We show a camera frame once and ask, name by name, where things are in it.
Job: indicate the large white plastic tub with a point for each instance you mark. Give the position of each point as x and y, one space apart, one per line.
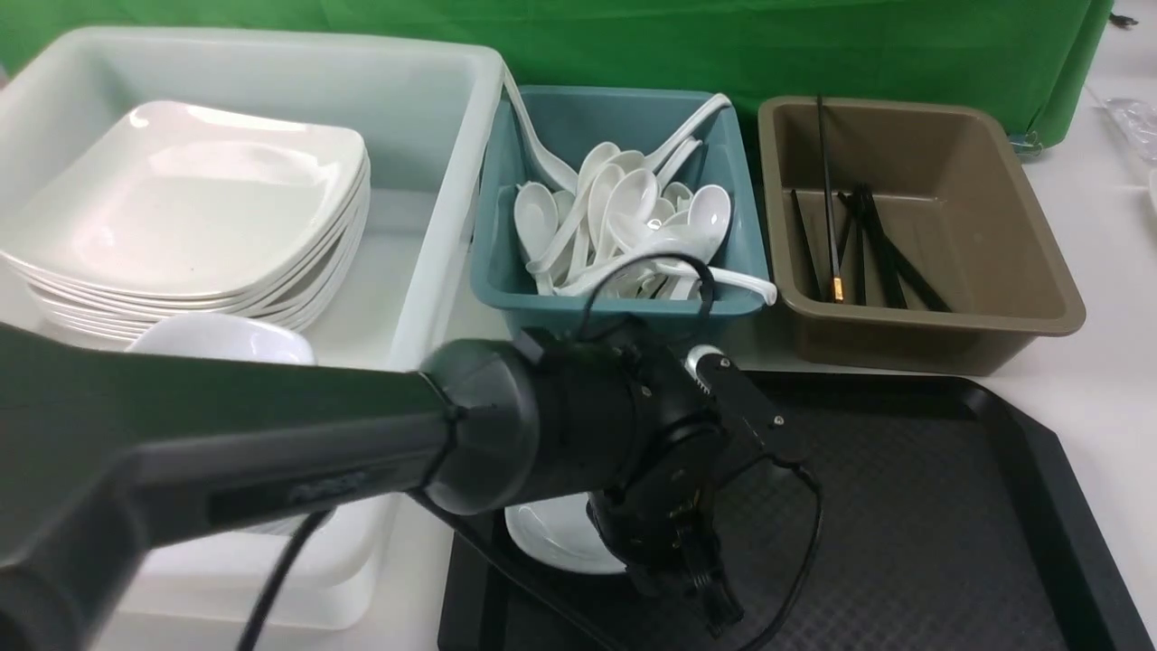
425 110

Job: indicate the white spoon leaning on bin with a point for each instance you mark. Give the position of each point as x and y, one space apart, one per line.
686 129

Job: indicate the white spoon at right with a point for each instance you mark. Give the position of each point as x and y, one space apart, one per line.
710 214

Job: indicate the black serving tray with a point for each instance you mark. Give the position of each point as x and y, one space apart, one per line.
953 521

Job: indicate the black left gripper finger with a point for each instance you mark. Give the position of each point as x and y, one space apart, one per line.
709 585

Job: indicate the stack of white small bowls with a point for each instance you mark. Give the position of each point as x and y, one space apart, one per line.
228 337

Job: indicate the green cloth backdrop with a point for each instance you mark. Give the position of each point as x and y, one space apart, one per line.
1023 62

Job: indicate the white ceramic soup spoon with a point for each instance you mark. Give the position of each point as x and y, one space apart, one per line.
679 239

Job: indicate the black chopstick gold tip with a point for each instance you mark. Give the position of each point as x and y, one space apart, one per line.
837 294

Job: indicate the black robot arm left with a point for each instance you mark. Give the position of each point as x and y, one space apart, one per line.
109 456

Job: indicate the teal plastic bin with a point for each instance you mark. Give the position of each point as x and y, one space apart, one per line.
570 121

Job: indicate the black chopsticks lying in bin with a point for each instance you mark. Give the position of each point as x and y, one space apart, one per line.
897 273

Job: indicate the white small bowl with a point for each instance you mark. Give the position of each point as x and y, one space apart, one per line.
558 533

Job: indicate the brown plastic bin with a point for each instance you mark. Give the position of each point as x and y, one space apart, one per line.
953 196

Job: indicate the white spoon at left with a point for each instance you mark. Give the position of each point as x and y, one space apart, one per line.
536 218

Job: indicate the stack of white square plates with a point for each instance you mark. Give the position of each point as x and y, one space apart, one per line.
186 209

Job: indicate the clear plastic item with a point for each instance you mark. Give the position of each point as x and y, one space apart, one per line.
1136 121

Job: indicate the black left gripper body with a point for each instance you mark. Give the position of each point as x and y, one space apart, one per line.
702 422

